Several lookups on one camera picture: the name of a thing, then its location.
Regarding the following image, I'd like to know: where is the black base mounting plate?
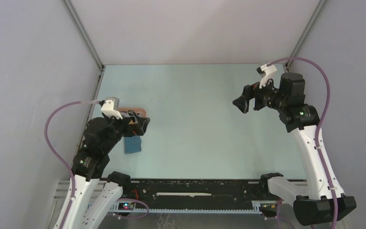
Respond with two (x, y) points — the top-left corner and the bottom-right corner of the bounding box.
(122, 178), (278, 210)

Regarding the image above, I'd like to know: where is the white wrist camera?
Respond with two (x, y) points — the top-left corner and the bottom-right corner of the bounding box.
(256, 64), (277, 89)
(101, 97), (123, 120)

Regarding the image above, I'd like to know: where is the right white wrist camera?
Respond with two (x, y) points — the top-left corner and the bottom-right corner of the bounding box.
(256, 64), (277, 89)

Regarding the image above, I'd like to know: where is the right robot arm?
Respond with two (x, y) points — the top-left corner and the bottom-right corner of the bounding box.
(233, 73), (356, 226)

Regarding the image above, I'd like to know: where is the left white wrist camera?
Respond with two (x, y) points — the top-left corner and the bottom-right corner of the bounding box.
(101, 97), (123, 120)

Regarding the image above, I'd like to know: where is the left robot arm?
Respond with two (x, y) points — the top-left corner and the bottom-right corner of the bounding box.
(54, 111), (150, 229)

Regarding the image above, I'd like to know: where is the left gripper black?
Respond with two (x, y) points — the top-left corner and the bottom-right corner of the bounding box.
(104, 109), (150, 151)

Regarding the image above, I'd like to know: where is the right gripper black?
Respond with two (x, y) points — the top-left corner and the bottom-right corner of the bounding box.
(232, 74), (286, 114)

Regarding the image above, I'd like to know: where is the pink oval tray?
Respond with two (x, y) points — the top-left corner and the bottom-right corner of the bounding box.
(118, 107), (146, 117)

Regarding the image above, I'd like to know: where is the blue leather card holder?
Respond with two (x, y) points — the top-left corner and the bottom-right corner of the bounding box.
(123, 136), (142, 154)

